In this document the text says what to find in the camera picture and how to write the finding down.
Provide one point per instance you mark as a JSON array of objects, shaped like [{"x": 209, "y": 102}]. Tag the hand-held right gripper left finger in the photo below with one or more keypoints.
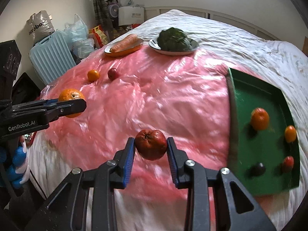
[{"x": 130, "y": 163}]

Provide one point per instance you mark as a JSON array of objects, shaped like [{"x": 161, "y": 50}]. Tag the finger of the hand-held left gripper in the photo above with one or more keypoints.
[
  {"x": 72, "y": 107},
  {"x": 50, "y": 102}
]

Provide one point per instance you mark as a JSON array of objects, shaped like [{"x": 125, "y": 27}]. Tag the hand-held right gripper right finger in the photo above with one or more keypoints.
[{"x": 172, "y": 163}]

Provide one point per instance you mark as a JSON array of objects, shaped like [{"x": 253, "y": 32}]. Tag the red apple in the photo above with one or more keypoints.
[
  {"x": 113, "y": 73},
  {"x": 151, "y": 144},
  {"x": 288, "y": 164}
]

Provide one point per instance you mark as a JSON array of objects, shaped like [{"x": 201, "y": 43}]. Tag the dark purple plum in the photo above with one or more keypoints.
[{"x": 257, "y": 169}]

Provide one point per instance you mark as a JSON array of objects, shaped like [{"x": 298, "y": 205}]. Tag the green rectangular tray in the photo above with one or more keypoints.
[{"x": 259, "y": 144}]

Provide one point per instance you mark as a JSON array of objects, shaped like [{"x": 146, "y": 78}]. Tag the large orange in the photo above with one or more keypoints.
[{"x": 259, "y": 119}]

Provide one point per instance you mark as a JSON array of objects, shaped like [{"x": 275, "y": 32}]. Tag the person's left hand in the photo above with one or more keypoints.
[{"x": 15, "y": 160}]

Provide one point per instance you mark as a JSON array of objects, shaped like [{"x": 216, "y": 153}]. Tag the dark bag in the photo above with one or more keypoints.
[{"x": 25, "y": 87}]

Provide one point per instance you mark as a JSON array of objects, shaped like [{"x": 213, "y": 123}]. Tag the small orange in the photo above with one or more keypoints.
[{"x": 93, "y": 75}]

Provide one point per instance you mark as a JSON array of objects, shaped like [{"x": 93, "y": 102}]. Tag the light blue suitcase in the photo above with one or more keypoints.
[{"x": 51, "y": 55}]

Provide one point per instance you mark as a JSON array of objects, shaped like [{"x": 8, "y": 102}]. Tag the clear plastic bag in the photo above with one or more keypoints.
[{"x": 83, "y": 48}]

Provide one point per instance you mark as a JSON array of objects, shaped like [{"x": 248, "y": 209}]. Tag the pink plastic sheet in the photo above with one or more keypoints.
[{"x": 156, "y": 96}]

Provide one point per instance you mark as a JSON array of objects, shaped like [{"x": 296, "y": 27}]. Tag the orange plate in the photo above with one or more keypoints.
[{"x": 120, "y": 53}]

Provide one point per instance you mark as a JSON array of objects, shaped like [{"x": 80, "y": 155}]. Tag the silver plastic bag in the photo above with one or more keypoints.
[{"x": 39, "y": 26}]

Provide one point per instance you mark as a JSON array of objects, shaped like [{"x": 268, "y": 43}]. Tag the blue translucent plastic bag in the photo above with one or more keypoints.
[{"x": 75, "y": 28}]

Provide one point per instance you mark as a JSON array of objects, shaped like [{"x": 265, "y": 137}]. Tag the carrot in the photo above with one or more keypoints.
[{"x": 125, "y": 42}]

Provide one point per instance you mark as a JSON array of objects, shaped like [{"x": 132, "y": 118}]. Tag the white fan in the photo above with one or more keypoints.
[{"x": 113, "y": 10}]

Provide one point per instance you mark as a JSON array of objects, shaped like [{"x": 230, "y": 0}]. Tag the plaid scarf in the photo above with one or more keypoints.
[{"x": 99, "y": 2}]

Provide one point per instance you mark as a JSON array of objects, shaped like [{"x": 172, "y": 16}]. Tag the white cardboard box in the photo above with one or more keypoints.
[{"x": 131, "y": 15}]

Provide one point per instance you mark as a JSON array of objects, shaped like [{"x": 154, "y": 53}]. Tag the white enamel plate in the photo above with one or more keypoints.
[{"x": 168, "y": 52}]

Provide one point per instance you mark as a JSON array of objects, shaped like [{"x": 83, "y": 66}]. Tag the green leafy spinach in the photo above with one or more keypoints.
[{"x": 174, "y": 39}]

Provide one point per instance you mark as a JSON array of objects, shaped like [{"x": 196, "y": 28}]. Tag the white floral bedsheet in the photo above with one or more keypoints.
[{"x": 228, "y": 43}]

